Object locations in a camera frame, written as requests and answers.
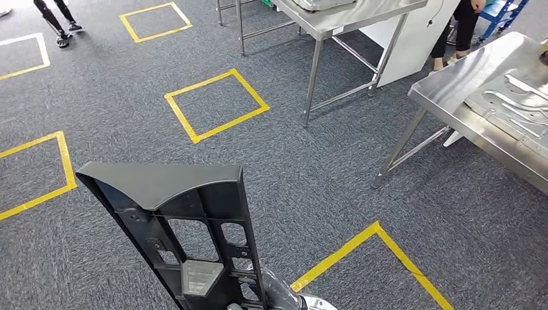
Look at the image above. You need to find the stainless steel workbench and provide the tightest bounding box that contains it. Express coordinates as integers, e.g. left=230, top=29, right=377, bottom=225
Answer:
left=370, top=30, right=548, bottom=196

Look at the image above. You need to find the person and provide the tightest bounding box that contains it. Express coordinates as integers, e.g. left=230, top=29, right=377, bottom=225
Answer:
left=429, top=0, right=488, bottom=72
left=33, top=0, right=83, bottom=49

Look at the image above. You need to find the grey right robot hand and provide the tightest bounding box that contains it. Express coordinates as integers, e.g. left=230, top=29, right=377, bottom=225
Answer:
left=226, top=267, right=307, bottom=310

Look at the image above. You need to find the stamped grey metal plate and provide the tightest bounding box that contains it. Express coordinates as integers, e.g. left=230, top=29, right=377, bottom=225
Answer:
left=463, top=68, right=548, bottom=160

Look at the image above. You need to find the stainless steel table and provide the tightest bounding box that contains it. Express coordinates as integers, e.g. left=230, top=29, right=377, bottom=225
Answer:
left=215, top=0, right=430, bottom=129

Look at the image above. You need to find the grey metal tray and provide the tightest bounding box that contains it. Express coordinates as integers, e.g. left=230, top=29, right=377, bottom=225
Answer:
left=291, top=0, right=358, bottom=13

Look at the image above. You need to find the blue steel shelf rack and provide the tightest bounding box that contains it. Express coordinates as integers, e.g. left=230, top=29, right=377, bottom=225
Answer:
left=478, top=0, right=532, bottom=43

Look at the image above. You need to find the black cable with plug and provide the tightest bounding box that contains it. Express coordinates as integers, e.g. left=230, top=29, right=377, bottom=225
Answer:
left=426, top=0, right=445, bottom=28

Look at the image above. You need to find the black plastic frame part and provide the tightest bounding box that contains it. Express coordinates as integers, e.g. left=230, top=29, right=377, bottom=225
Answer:
left=74, top=161, right=268, bottom=310

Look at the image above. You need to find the white partition panel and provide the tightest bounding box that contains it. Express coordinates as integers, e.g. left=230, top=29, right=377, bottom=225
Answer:
left=359, top=0, right=462, bottom=89

